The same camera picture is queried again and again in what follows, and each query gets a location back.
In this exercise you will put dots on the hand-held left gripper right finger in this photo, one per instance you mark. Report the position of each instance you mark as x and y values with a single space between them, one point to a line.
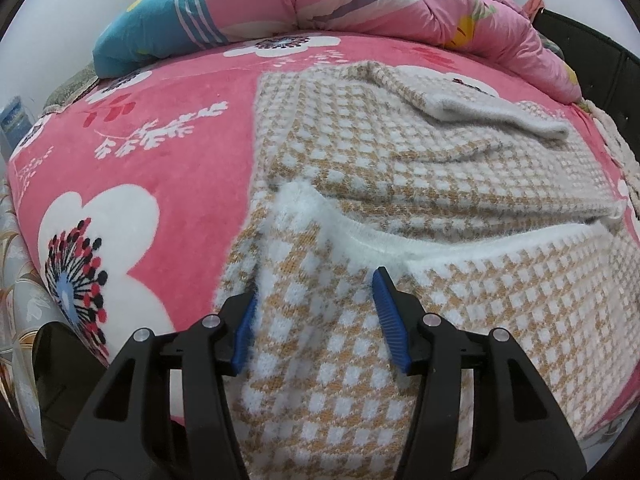
392 327

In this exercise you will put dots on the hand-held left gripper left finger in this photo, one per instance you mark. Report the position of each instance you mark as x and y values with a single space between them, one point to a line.
245 332

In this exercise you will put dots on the beige houndstooth knit cardigan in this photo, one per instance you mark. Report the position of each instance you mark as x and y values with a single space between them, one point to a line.
450 180

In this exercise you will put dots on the pink floral fleece blanket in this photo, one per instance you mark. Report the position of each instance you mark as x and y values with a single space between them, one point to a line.
165 185

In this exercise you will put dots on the patterned grey tablecloth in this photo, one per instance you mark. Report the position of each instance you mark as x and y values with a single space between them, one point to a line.
22 320

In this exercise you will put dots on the cream knitted throw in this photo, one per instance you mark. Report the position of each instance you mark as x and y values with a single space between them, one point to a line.
617 145

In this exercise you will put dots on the grey-green cloth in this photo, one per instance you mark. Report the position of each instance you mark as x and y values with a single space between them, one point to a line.
72 87

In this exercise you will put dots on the checked cloth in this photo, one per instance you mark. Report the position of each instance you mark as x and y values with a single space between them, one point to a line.
554 47

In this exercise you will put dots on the black headboard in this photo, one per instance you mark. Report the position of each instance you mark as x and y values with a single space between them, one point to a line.
595 55

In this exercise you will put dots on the orange-pink cloth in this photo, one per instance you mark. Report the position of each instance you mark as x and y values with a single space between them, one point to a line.
533 5

